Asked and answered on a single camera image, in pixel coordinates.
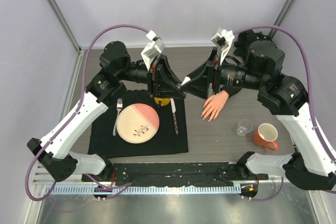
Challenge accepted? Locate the black cloth placemat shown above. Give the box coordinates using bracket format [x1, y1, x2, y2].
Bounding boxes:
[88, 90, 188, 158]

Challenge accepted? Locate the white nail polish cap brush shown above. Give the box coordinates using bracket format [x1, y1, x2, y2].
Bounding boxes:
[181, 76, 191, 86]

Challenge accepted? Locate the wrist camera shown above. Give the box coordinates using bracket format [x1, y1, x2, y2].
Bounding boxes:
[141, 30, 165, 71]
[211, 28, 235, 65]

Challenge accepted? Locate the black sleeve forearm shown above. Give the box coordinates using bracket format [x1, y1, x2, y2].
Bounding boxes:
[220, 86, 242, 97]

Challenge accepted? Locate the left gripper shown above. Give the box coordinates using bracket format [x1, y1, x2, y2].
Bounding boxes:
[117, 54, 186, 99]

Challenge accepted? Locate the white cable duct strip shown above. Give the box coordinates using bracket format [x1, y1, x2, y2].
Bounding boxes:
[51, 184, 241, 195]

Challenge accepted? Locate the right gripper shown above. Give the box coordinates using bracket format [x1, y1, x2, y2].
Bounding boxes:
[181, 47, 266, 99]

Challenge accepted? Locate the clear plastic cup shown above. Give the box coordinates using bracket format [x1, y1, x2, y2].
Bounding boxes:
[236, 119, 253, 136]

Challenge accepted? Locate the orange ceramic mug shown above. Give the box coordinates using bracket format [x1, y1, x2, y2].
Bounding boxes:
[253, 123, 278, 151]

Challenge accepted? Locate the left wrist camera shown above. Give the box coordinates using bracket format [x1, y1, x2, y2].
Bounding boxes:
[141, 30, 165, 71]

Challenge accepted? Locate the silver fork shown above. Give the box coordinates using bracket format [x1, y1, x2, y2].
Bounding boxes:
[113, 98, 123, 136]

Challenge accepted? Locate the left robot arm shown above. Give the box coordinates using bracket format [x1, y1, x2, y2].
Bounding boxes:
[27, 41, 188, 182]

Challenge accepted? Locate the table knife patterned handle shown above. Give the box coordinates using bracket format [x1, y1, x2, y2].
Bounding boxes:
[171, 99, 179, 135]

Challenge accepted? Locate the yellow enamel mug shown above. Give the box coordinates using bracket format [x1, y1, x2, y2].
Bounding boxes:
[154, 97, 171, 108]

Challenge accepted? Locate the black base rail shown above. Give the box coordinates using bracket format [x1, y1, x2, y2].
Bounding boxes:
[81, 161, 270, 186]

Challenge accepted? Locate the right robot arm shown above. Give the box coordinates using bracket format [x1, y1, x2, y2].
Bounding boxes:
[180, 40, 335, 191]

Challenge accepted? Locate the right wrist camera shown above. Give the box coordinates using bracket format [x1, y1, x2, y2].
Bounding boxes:
[211, 28, 235, 65]

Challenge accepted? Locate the mannequin hand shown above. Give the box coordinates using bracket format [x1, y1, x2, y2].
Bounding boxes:
[201, 90, 229, 122]

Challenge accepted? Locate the pink and cream plate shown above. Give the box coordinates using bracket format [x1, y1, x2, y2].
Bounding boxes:
[117, 103, 160, 144]

